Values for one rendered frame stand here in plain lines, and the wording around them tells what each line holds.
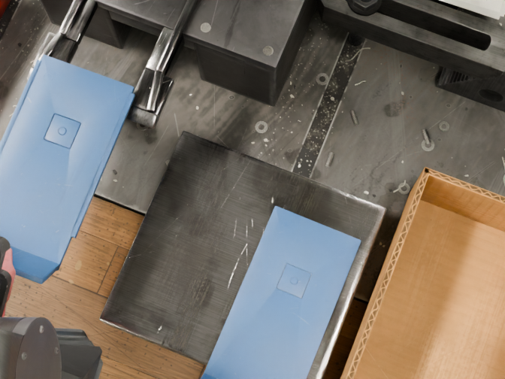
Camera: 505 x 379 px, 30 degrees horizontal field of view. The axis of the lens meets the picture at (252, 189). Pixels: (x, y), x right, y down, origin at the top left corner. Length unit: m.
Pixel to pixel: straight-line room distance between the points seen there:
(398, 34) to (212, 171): 0.17
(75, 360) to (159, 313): 0.21
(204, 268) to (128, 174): 0.10
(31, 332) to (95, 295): 0.29
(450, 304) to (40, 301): 0.31
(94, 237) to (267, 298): 0.15
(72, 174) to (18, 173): 0.04
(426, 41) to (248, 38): 0.13
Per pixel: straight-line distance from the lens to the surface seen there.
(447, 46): 0.72
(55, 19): 0.80
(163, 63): 0.69
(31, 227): 0.66
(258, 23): 0.70
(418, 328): 0.73
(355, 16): 0.72
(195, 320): 0.71
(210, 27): 0.70
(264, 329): 0.70
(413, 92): 0.78
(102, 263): 0.74
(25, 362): 0.45
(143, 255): 0.72
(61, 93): 0.69
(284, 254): 0.71
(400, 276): 0.73
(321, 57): 0.78
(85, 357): 0.52
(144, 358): 0.73
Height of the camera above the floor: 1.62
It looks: 75 degrees down
